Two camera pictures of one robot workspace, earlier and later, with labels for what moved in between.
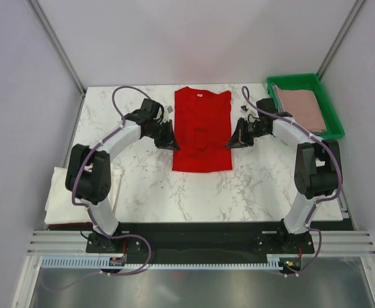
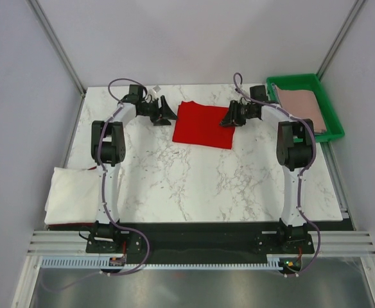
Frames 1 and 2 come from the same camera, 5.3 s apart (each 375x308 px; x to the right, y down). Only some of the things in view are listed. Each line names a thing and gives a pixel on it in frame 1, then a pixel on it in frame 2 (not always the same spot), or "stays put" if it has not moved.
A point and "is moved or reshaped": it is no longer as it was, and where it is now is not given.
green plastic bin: x=306 y=82 stays put
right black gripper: x=239 y=138 → x=232 y=118
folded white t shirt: x=60 y=208 stays put
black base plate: x=246 y=240 stays put
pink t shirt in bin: x=302 y=106 stays put
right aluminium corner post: x=338 y=40 stays put
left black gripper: x=169 y=142 → x=165 y=113
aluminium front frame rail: x=343 y=242 stays put
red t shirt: x=203 y=129 is moved or reshaped
